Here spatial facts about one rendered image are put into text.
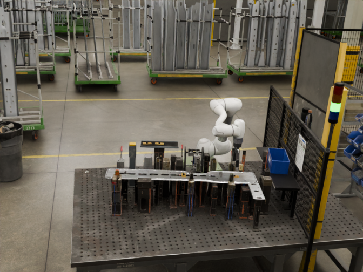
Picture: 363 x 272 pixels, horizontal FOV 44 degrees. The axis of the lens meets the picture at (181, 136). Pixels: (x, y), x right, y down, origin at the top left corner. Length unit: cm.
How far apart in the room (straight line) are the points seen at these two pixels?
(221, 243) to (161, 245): 49
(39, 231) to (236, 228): 228
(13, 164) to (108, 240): 278
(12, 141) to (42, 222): 124
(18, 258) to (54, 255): 35
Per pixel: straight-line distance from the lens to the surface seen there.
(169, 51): 1087
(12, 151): 615
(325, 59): 619
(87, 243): 373
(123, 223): 396
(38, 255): 488
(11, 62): 762
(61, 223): 531
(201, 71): 1114
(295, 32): 1223
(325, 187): 379
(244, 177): 417
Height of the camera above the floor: 284
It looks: 22 degrees down
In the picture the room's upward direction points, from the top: 3 degrees clockwise
